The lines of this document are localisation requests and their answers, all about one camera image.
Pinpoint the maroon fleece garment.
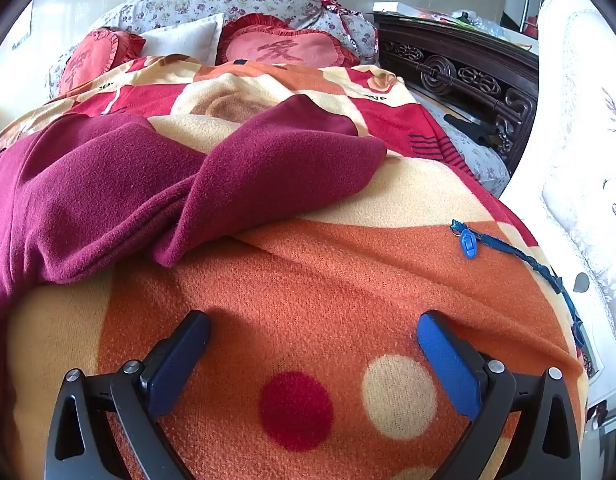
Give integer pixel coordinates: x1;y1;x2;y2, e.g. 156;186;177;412
0;93;389;340

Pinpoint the orange red patterned blanket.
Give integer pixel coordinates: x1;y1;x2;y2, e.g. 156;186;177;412
0;55;588;479

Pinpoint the floral bed sheet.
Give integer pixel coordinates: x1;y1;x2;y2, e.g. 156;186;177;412
409;86;510;197

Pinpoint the dark carved wooden headboard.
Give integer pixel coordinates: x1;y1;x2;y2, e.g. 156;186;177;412
373;12;539;174

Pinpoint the small red heart cushion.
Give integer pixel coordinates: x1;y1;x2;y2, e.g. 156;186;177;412
58;27;145;94

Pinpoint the white embroidered quilt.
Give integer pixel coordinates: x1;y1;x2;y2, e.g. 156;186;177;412
539;0;616;336

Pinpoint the white pillow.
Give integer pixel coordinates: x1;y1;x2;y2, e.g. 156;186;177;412
141;13;224;66

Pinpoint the large red heart cushion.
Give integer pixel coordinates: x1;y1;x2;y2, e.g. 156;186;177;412
217;13;360;68

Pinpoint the floral bolster pillow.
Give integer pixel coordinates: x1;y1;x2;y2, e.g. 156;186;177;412
93;0;378;64

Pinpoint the blue lanyard with clip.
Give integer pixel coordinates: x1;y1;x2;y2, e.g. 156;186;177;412
449;218;588;348

